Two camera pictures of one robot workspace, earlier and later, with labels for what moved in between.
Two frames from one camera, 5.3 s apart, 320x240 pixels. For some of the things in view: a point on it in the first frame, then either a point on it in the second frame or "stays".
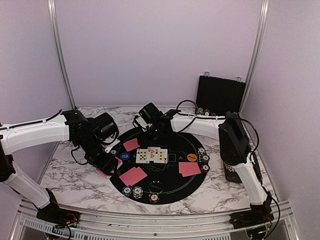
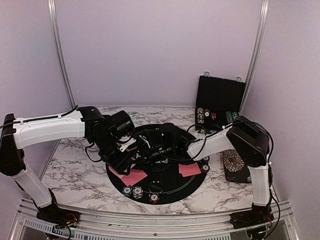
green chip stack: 127,191 stays
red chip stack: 154,197 stays
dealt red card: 189,168 stays
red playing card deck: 103,173 to 124,178
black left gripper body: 94,156 to 108,154
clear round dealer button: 155,186 stays
